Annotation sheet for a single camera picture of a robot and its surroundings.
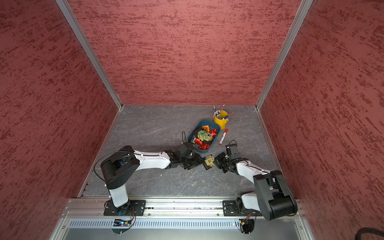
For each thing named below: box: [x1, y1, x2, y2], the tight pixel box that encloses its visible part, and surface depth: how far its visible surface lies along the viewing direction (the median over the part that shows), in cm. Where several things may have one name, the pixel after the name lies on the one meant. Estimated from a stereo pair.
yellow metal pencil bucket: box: [213, 109, 230, 130], surface depth 102 cm
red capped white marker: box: [219, 128, 229, 146], surface depth 105 cm
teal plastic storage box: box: [188, 119, 221, 154], surface depth 98 cm
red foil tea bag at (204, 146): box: [198, 143, 211, 150], surface depth 94 cm
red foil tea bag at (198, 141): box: [194, 138, 203, 146], surface depth 96 cm
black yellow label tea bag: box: [202, 154, 216, 170], surface depth 92 cm
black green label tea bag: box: [197, 130, 213, 142], surface depth 96 cm
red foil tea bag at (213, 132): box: [210, 128, 217, 136], surface depth 102 cm
